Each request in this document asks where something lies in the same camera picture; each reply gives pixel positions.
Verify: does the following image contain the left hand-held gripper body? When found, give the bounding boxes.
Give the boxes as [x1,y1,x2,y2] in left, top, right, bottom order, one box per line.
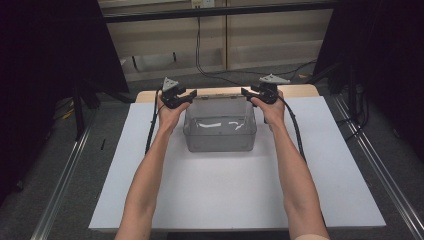
[161,77,188,110]

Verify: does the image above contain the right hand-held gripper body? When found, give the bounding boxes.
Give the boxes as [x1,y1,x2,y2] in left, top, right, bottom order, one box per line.
[251,73,291,105]

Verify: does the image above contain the grey transparent lidded plastic box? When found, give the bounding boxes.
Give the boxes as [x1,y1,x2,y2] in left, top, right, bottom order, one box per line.
[182,94,258,153]

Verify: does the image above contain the person's right hand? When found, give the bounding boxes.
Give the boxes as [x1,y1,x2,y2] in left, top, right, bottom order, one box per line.
[250,89,287,129]

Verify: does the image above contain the person's left hand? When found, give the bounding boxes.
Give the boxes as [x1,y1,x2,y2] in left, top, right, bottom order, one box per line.
[157,93,192,134]

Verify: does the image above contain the black metal stand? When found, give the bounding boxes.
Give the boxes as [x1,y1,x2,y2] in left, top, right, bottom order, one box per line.
[71,79,101,141]
[306,63,359,122]

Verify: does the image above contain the black horizontal bar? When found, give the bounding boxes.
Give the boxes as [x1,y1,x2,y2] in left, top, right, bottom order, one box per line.
[103,2,335,24]

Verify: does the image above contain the white table mat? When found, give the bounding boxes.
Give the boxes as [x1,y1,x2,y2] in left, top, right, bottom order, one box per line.
[88,96,387,232]

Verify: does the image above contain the black curtain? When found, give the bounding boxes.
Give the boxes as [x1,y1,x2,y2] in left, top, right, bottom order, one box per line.
[0,0,131,204]
[313,0,424,163]

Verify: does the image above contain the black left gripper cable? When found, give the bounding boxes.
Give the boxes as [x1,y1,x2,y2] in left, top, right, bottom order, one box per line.
[144,88,165,156]

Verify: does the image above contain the black wall cable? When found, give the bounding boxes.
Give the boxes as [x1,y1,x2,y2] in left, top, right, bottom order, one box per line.
[194,16,318,86]

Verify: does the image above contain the black floor cables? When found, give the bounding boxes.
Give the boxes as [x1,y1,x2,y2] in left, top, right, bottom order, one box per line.
[336,83,372,142]

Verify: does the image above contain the aluminium rail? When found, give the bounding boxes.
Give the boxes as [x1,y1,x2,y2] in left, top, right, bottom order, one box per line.
[333,94,424,240]
[29,123,95,240]

